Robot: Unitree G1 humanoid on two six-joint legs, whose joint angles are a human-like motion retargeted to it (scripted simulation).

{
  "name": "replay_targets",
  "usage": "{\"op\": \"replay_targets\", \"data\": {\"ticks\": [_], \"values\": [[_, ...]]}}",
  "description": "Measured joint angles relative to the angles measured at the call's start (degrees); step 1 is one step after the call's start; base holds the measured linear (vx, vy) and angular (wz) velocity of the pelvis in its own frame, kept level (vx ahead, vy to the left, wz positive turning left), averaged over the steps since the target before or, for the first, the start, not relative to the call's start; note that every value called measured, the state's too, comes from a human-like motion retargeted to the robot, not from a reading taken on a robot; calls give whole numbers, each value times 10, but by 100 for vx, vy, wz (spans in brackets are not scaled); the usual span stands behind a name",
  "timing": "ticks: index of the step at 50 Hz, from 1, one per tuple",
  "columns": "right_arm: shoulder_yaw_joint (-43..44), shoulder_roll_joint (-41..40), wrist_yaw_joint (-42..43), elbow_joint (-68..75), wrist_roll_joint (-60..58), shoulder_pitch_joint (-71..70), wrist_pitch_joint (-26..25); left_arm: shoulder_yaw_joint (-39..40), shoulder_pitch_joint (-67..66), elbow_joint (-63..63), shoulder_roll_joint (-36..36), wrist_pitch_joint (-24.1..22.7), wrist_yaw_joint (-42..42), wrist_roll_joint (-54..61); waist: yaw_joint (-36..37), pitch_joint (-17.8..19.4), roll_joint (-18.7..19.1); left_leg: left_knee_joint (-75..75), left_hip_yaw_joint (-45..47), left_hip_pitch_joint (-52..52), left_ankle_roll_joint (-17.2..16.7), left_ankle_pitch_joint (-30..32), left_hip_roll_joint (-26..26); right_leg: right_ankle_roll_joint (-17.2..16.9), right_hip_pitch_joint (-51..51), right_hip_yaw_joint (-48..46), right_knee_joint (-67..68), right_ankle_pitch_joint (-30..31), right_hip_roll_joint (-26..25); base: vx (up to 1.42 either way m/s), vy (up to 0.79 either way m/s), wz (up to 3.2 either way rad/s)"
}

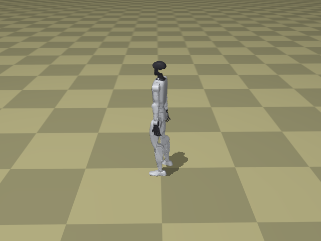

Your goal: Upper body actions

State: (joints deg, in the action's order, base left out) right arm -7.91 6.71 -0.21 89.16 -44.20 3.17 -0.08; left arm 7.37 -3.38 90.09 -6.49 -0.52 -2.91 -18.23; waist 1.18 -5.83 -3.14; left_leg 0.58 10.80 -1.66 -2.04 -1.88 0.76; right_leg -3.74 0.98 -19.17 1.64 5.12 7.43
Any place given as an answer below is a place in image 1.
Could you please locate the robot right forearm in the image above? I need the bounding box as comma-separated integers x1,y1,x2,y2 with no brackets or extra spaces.
164,97,168,110

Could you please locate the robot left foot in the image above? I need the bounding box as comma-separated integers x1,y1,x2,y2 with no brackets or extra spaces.
149,169,167,176

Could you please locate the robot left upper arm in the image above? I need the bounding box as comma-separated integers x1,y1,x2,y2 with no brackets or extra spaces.
152,83,161,107

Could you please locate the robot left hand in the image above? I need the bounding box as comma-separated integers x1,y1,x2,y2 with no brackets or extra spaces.
152,121,162,136

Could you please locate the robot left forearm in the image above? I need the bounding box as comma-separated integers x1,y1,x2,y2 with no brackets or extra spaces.
152,103,159,125

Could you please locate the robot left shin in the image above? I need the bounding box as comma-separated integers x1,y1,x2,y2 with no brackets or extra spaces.
154,146,164,172

